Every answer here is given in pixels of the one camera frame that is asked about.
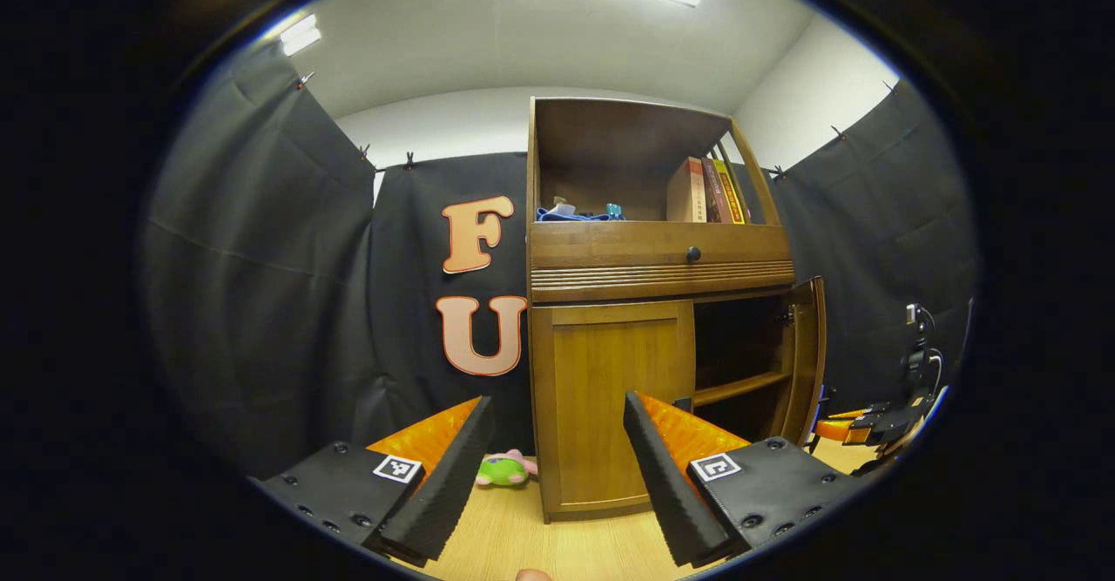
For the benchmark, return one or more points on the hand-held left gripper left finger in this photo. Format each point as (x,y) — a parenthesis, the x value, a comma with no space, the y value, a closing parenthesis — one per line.
(449,476)

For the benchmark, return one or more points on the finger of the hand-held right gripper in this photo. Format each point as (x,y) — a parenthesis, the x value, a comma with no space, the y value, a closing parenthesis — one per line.
(849,413)
(834,430)

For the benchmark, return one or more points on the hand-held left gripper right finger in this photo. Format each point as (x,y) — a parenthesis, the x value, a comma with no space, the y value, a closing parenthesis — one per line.
(662,476)

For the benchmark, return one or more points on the wooden shoe cabinet door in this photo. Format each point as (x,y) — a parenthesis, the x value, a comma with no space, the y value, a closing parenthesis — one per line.
(601,372)
(806,354)

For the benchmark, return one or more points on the wooden double-door shoe cabinet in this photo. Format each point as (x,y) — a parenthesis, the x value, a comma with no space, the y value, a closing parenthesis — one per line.
(645,289)

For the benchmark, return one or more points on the silver door hinge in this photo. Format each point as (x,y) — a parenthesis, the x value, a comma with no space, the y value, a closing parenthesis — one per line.
(787,316)

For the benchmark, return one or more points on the wooden cabinet drawer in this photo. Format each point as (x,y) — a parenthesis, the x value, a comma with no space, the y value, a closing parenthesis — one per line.
(610,246)

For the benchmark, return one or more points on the green plush toy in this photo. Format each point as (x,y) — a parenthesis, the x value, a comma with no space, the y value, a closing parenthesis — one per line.
(501,470)

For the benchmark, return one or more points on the wooden inner shelf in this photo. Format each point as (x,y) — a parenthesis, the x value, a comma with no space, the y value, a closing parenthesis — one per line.
(740,387)

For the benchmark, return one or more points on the yellow book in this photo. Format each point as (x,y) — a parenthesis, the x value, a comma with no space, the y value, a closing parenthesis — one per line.
(732,198)

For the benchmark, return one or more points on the brown book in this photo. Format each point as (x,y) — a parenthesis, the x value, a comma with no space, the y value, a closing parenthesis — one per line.
(716,193)

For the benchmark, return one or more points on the blue cloth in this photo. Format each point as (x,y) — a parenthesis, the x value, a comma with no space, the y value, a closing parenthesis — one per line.
(571,215)

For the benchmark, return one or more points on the beige book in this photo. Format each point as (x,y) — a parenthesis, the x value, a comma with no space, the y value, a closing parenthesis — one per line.
(684,191)

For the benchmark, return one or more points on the small ceiling light panel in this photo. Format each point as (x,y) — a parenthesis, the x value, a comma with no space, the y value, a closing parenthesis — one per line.
(300,35)

